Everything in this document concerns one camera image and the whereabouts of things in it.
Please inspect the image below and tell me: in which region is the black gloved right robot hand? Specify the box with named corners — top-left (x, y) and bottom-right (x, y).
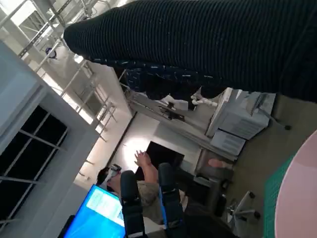
top-left (63, 0), bottom-right (317, 104)

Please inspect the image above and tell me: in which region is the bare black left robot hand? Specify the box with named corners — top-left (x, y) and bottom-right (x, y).
top-left (120, 162), bottom-right (238, 238)

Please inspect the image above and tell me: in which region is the pink bowl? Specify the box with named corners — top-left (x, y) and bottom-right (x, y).
top-left (273, 128), bottom-right (317, 238)

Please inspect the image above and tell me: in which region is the person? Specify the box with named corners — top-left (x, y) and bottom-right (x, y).
top-left (97, 149), bottom-right (165, 224)

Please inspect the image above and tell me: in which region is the white VR headset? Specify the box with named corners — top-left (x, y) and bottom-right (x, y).
top-left (104, 163), bottom-right (122, 184)

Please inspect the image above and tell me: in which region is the computer monitor with blue screen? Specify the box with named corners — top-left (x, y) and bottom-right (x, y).
top-left (63, 183), bottom-right (126, 238)

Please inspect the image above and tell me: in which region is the black screen panel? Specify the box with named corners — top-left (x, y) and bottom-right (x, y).
top-left (145, 140), bottom-right (186, 174)

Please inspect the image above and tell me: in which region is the white mesh-panel cabinet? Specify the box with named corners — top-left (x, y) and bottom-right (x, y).
top-left (205, 88), bottom-right (277, 139)

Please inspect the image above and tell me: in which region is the small white louvred cabinet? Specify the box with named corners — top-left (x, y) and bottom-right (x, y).
top-left (210, 128), bottom-right (246, 157)

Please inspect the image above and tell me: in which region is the dark framed window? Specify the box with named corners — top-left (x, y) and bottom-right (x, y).
top-left (0, 105), bottom-right (69, 223)

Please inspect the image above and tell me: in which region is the white office chair base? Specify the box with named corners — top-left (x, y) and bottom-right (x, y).
top-left (227, 190), bottom-right (261, 224)

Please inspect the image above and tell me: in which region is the green cutting mat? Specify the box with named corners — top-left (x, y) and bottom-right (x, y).
top-left (262, 153), bottom-right (298, 238)

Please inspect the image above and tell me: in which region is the white steel truss frame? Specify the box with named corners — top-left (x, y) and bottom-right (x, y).
top-left (0, 0), bottom-right (117, 142)

